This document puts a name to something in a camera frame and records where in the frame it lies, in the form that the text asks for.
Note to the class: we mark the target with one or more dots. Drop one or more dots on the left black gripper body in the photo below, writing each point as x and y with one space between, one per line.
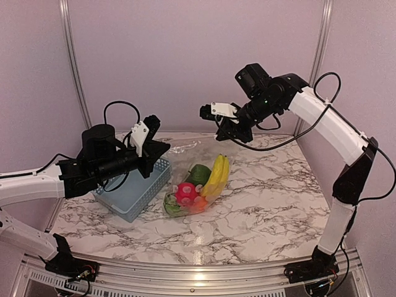
148 157

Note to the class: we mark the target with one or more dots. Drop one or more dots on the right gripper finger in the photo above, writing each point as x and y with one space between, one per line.
222 129
226 139

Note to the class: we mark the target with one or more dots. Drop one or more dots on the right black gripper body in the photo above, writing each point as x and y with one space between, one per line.
247 134

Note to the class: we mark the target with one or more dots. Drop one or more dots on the yellow banana bunch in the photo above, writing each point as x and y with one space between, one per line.
217 180

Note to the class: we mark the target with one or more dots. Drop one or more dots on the clear zip top bag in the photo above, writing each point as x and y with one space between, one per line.
186 153

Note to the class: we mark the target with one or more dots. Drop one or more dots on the green bell pepper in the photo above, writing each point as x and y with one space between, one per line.
198 175

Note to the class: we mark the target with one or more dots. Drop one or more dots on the grey perforated plastic basket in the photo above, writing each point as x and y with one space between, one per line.
127 197

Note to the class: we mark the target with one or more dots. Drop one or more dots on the red apple toy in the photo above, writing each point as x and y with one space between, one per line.
185 194

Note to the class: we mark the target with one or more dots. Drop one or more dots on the green watermelon ball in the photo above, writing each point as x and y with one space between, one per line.
171 206

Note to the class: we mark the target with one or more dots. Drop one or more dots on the orange toy fruit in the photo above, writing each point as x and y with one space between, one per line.
200 203

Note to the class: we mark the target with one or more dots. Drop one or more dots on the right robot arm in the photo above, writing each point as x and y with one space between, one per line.
289 92

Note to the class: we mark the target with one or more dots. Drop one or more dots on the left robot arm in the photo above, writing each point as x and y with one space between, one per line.
101 158

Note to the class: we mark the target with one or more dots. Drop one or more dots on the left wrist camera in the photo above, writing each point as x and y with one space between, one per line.
142 131

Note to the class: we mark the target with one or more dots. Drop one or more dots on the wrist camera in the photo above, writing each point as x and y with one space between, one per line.
142 131
215 110

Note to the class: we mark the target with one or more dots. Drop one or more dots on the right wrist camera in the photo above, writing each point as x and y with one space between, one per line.
215 110

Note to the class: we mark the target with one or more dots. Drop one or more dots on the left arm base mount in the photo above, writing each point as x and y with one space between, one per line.
64 263

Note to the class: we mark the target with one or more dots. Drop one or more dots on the right aluminium frame post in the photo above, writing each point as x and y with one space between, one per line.
322 40

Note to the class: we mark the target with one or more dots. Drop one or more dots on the aluminium frame post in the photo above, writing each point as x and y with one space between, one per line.
68 36
322 40

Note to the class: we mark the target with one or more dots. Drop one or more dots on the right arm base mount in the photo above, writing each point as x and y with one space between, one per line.
318 266

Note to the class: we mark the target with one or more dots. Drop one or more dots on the left aluminium frame post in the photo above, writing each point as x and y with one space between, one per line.
68 36

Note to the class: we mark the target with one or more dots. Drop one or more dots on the front aluminium frame rail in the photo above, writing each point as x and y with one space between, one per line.
129 278

